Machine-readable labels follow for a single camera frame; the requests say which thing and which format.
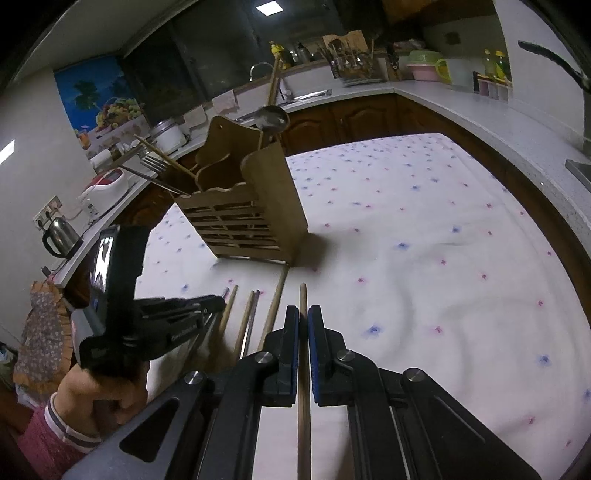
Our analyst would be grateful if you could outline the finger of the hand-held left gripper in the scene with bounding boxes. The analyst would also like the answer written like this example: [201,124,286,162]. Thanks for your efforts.
[137,294,226,320]
[142,313,207,354]

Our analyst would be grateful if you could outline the steel electric kettle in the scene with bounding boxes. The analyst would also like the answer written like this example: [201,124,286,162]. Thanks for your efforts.
[41,216,84,258]

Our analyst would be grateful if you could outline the white and red rice cooker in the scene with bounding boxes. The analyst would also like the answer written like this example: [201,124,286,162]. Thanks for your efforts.
[78,167,127,215]

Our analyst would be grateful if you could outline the steel kitchen sink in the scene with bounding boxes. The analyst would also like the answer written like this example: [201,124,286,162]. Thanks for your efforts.
[281,89,333,102]

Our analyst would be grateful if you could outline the metal spoon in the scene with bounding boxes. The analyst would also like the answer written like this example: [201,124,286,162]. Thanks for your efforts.
[235,105,291,148]

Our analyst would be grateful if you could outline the gas stove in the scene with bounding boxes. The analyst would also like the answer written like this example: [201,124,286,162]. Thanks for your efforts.
[566,157,591,181]

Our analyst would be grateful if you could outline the chrome sink faucet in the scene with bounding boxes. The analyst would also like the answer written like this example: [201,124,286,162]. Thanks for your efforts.
[249,61,278,84]

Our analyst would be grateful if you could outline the steel cooking pot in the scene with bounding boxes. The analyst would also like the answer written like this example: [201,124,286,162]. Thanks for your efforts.
[148,117,190,155]

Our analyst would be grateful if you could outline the dish rack with utensils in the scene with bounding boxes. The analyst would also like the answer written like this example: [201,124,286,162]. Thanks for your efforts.
[323,46,386,88]

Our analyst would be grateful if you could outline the row of spice jars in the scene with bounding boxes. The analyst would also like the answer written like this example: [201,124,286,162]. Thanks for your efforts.
[477,74,513,102]

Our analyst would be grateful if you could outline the black wok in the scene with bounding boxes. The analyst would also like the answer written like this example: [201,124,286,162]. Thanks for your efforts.
[517,39,591,90]

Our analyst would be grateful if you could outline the tropical fruit wall poster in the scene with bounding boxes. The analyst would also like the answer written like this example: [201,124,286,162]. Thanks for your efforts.
[53,58,148,148]

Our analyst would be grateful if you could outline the dark kitchen window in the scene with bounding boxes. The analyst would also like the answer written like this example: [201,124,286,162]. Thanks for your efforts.
[122,18,340,112]

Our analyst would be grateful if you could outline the white plastic jug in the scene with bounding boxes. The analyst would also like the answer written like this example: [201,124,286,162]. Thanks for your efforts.
[445,58,476,90]

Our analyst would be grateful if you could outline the person's left hand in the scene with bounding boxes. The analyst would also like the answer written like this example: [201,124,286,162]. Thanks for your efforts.
[58,362,149,437]

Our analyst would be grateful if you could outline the wall socket strip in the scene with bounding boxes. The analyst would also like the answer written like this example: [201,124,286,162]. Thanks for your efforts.
[32,196,63,229]

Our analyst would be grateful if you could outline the hanging dish cloth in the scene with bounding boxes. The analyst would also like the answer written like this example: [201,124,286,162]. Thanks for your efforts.
[211,90,240,116]
[182,106,208,130]

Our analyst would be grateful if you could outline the floral patterned cloth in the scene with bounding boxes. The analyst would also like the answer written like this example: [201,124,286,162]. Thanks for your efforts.
[11,279,75,384]

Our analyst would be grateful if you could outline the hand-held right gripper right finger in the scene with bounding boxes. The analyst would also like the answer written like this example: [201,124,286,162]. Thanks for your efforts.
[309,305,542,480]

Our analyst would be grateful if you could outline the wooden utensil holder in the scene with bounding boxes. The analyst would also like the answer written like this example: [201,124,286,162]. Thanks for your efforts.
[172,115,309,267]

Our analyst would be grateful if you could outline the wooden lower cabinets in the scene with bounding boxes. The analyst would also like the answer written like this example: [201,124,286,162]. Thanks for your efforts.
[69,92,591,296]

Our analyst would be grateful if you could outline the green plastic basin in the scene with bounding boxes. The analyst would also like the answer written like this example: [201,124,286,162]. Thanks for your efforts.
[409,50,451,84]

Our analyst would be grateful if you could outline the small white container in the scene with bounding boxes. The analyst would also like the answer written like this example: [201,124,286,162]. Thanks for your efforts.
[88,150,116,174]

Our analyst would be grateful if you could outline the wooden cutting board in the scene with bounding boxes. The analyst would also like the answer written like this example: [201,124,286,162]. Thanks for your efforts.
[322,30,365,61]

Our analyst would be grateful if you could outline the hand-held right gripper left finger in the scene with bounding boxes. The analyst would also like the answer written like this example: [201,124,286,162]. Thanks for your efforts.
[65,305,300,480]

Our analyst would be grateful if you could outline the knife block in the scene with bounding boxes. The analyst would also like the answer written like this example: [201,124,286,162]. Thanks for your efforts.
[385,44,402,81]

